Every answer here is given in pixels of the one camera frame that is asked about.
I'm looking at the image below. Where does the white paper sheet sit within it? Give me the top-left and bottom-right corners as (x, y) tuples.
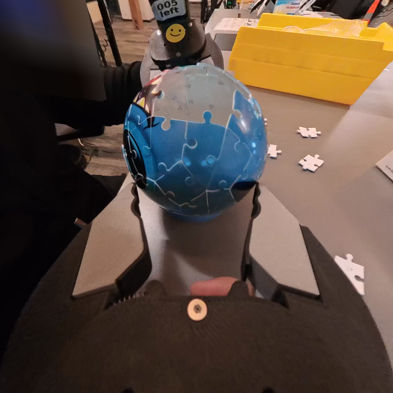
(212, 17), (260, 31)

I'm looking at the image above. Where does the blue puzzle ball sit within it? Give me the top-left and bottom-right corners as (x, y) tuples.
(122, 63), (268, 215)

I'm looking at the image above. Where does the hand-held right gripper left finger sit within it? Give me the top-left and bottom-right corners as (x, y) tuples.
(71, 182), (153, 298)

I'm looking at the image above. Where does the blue round ball stand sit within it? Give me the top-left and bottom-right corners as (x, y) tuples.
(166, 209), (220, 222)

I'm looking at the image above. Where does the yellow plastic bin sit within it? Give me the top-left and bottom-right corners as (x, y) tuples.
(228, 12), (393, 105)

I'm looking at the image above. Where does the person's left forearm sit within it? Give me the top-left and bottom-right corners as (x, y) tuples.
(103, 61), (143, 129)

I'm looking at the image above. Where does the clear plastic bag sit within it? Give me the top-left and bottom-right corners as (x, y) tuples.
(281, 18), (369, 34)

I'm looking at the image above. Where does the person's right hand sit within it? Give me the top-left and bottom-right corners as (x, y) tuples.
(190, 276), (239, 297)

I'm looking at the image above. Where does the blue white packet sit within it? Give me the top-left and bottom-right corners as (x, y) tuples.
(273, 0), (307, 14)

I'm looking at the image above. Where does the wooden post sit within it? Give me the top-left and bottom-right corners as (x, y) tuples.
(129, 0), (145, 30)

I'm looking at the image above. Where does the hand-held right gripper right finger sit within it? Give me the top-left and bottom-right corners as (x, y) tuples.
(241, 182), (320, 298)

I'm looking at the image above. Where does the white instruction sheet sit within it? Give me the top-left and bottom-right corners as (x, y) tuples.
(376, 150), (393, 183)

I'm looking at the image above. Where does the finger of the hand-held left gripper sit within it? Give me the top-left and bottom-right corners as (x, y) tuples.
(201, 33), (225, 69)
(140, 60), (154, 91)

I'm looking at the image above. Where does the black metal frame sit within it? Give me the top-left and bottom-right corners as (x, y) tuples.
(89, 0), (123, 66)

